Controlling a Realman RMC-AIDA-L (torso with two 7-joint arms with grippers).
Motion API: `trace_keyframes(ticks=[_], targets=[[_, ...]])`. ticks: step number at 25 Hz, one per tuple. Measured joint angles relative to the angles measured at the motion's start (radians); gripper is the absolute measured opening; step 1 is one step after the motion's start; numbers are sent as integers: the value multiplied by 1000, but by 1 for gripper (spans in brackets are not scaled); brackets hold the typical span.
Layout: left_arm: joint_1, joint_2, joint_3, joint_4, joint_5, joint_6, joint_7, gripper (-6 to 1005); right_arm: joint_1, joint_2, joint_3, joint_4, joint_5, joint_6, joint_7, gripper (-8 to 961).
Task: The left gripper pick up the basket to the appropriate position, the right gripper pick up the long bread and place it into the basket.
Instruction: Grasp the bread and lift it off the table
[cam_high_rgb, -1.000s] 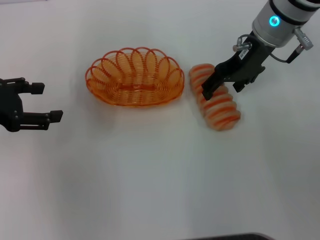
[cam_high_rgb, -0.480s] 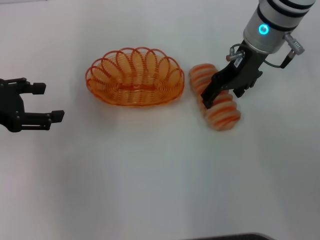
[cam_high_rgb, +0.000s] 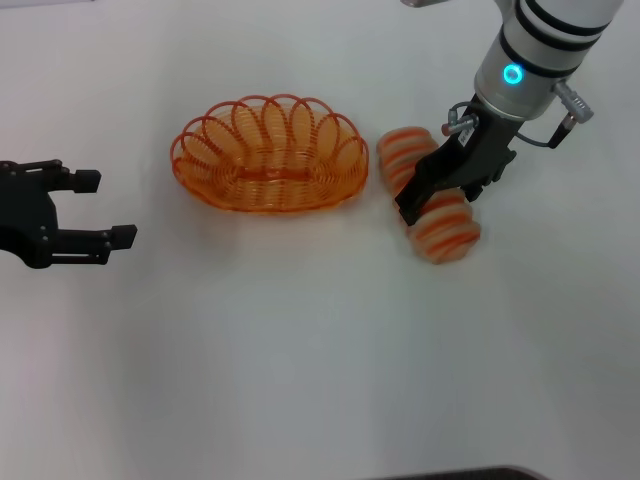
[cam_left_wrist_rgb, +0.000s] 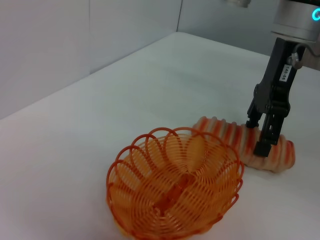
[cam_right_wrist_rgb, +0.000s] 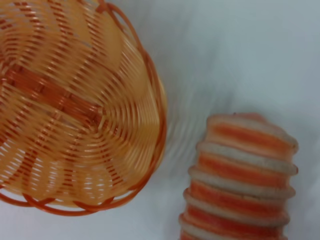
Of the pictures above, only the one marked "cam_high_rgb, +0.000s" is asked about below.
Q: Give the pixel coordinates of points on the orange cream striped bread roll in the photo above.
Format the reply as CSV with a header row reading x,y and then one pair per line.
x,y
440,235

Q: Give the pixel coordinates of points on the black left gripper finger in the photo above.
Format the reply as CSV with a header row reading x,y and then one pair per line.
x,y
120,236
85,181

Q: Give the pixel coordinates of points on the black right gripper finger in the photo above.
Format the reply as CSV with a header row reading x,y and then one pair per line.
x,y
477,191
425,185

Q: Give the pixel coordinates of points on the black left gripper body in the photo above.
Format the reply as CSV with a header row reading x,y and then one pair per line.
x,y
22,220

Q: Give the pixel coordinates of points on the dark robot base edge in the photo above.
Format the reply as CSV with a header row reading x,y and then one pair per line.
x,y
470,474

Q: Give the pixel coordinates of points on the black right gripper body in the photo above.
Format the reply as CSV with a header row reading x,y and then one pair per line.
x,y
482,150

